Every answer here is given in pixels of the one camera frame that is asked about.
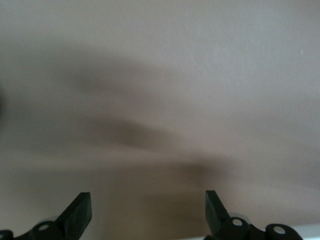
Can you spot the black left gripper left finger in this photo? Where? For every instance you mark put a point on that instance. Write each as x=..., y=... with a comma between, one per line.
x=75, y=220

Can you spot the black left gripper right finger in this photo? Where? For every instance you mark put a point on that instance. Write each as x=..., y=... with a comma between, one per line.
x=217, y=220

